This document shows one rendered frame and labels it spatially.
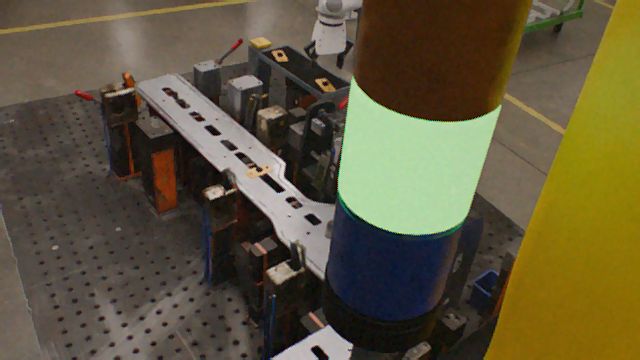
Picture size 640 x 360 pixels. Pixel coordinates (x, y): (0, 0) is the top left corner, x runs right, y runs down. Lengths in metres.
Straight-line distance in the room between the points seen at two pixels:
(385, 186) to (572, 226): 0.15
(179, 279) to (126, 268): 0.17
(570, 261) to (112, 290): 1.60
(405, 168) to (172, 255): 1.72
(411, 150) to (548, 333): 0.22
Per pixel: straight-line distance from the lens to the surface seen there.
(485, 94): 0.25
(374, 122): 0.25
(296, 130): 1.84
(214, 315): 1.77
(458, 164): 0.26
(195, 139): 1.93
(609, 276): 0.39
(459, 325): 1.33
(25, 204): 2.25
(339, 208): 0.30
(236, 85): 2.01
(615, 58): 0.34
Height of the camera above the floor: 2.05
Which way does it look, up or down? 36 degrees down
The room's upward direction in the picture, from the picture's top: 6 degrees clockwise
